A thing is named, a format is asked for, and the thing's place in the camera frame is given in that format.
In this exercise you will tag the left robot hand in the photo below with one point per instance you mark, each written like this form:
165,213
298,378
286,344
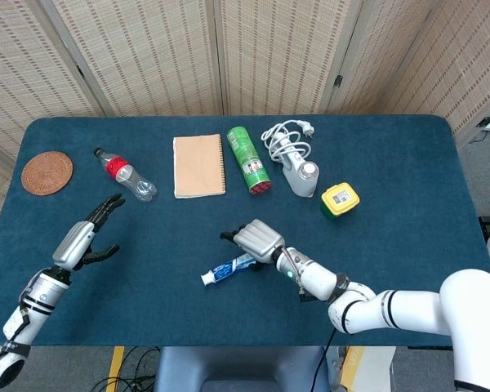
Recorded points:
71,243

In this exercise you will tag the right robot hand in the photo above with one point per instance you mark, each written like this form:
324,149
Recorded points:
259,239

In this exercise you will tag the blue white toothpaste tube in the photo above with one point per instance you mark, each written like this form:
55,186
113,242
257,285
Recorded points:
224,271

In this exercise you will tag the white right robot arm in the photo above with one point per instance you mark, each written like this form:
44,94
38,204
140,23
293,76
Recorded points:
412,310

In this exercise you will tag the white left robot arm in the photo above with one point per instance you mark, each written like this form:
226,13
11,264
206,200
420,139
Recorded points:
41,294

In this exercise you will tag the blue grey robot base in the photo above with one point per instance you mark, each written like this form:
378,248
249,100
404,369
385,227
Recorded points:
220,367

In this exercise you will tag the white handheld garment steamer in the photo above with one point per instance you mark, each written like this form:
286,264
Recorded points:
302,179

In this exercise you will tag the round woven rattan coaster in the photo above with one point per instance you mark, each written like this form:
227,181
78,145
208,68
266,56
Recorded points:
47,173

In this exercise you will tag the green chip can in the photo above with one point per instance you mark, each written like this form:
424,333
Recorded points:
249,159

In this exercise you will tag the clear bottle with red label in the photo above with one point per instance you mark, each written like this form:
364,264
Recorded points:
122,171

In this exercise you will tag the green box with yellow lid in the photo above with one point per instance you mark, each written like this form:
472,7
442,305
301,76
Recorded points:
339,198

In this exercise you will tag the spiral bound notebook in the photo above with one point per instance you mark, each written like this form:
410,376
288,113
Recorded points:
198,165

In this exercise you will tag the blue table cloth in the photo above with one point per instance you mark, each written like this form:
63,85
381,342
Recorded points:
167,286

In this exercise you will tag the woven folding screen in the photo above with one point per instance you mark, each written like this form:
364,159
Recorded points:
147,53

